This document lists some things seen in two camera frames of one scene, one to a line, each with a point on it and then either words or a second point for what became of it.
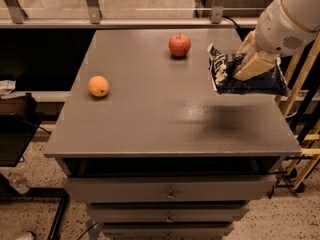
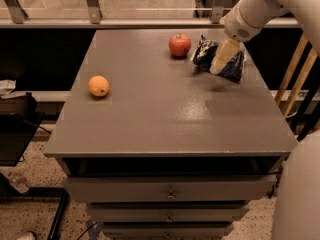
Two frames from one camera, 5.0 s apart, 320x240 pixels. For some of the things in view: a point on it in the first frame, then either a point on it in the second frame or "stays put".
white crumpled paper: x=7 y=86 stays put
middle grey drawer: x=169 y=214 stays put
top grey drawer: x=251 y=188 stays put
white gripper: x=279 y=31 -> x=237 y=25
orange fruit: x=98 y=86 stays put
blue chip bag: x=272 y=81 -> x=232 y=70
